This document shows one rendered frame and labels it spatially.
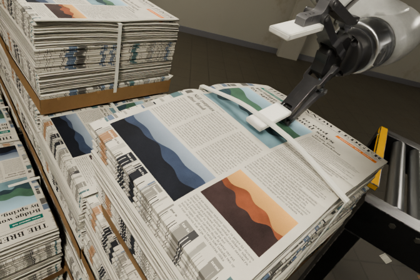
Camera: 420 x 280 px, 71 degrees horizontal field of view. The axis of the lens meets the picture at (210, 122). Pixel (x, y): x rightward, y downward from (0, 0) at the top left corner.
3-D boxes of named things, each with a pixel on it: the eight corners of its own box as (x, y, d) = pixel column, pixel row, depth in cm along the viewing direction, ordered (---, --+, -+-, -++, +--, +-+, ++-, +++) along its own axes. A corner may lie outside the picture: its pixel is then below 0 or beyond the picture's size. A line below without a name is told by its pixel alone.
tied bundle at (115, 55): (39, 118, 71) (30, 24, 58) (7, 63, 86) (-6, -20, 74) (168, 94, 95) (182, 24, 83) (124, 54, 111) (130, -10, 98)
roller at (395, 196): (384, 222, 84) (381, 207, 83) (392, 150, 120) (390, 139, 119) (404, 225, 81) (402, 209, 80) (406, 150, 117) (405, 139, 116)
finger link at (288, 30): (322, 30, 37) (324, 25, 36) (287, 41, 33) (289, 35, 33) (303, 22, 38) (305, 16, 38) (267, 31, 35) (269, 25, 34)
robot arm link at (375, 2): (364, 83, 55) (320, 32, 59) (399, 64, 64) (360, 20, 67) (415, 44, 47) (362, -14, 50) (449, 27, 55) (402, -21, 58)
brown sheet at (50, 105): (40, 115, 71) (39, 100, 68) (7, 62, 86) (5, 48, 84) (169, 91, 95) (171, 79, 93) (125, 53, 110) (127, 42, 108)
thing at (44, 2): (34, 24, 59) (34, 19, 59) (-2, -19, 74) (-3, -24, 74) (179, 24, 83) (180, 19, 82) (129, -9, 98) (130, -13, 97)
